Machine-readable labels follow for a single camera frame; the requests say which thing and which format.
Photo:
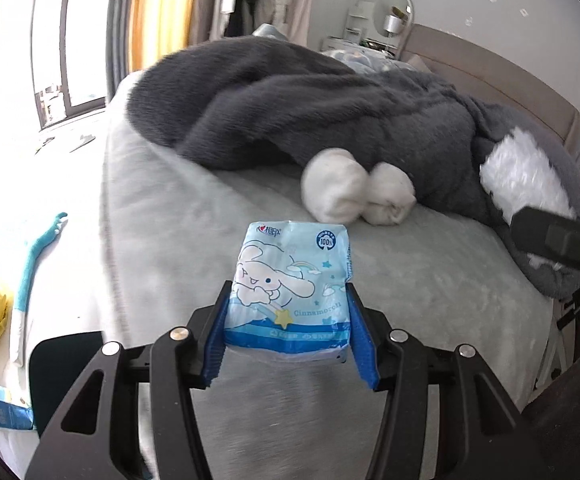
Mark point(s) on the large bubble wrap roll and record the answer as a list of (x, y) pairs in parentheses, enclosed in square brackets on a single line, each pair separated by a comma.
[(522, 168)]

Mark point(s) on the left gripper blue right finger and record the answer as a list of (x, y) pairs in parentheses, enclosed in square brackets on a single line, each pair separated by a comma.
[(362, 339)]

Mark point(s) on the beige bed headboard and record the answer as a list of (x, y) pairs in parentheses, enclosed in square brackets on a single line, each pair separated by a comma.
[(490, 77)]

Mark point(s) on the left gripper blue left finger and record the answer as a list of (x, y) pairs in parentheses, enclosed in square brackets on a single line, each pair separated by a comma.
[(213, 335)]

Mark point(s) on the balcony glass door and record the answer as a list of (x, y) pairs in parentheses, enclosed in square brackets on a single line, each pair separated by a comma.
[(68, 58)]

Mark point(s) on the dark teal trash bin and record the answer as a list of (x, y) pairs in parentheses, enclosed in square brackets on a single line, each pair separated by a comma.
[(53, 367)]

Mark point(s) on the white dresser table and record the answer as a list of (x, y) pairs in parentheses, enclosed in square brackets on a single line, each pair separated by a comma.
[(360, 32)]

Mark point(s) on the grey curtain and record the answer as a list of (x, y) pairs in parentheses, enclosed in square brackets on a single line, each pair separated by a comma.
[(118, 30)]

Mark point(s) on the dark grey fleece blanket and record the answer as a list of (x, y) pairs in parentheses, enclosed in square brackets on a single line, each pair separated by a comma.
[(251, 101)]

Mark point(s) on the white sock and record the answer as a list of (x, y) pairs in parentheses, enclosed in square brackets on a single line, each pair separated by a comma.
[(334, 187), (391, 196)]

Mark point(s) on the round vanity mirror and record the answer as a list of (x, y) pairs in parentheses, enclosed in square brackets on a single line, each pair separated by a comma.
[(393, 21)]

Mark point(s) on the blue plush toy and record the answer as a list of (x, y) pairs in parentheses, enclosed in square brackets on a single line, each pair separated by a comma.
[(23, 294)]

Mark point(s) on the yellow curtain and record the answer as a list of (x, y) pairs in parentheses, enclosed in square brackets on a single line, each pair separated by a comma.
[(157, 28)]

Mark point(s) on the blue cartoon tissue packet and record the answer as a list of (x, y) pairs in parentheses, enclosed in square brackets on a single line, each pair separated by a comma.
[(288, 300)]

